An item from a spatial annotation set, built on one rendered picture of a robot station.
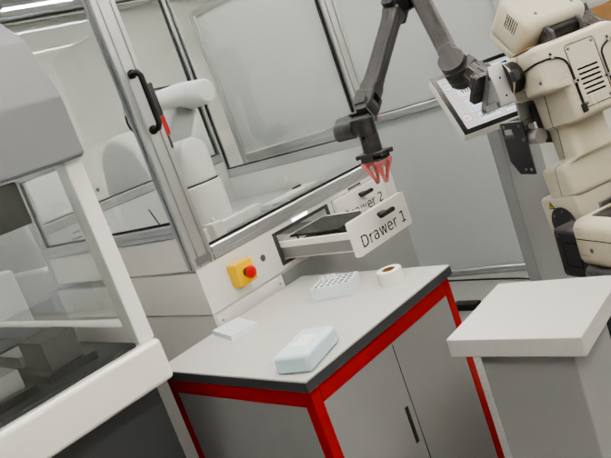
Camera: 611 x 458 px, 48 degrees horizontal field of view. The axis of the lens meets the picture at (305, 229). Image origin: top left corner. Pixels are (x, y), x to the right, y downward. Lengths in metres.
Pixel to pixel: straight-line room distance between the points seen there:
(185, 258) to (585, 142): 1.18
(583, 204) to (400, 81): 2.09
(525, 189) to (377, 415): 1.55
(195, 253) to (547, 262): 1.62
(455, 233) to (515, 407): 2.63
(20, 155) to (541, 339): 1.11
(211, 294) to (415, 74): 2.20
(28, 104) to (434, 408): 1.22
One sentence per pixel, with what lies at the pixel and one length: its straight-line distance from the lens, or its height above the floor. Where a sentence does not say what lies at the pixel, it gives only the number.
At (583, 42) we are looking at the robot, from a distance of 2.04.
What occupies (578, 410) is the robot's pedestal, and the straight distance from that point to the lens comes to 1.49.
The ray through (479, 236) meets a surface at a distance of 4.04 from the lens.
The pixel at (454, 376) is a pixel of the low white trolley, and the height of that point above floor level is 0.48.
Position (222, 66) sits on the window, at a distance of 2.27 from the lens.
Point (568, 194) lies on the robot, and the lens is 2.06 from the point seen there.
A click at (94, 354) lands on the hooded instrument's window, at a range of 1.62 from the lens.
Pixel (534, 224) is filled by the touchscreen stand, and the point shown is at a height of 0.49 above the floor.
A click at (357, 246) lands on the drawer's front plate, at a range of 2.03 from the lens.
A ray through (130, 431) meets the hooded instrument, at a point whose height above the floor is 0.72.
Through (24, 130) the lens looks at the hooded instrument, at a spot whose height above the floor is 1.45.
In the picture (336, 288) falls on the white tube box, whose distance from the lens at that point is 1.94.
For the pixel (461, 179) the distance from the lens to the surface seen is 3.96.
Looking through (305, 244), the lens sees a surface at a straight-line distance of 2.19.
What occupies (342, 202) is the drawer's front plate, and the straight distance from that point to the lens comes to 2.48.
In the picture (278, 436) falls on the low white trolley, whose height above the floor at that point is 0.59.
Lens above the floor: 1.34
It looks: 11 degrees down
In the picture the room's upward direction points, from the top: 20 degrees counter-clockwise
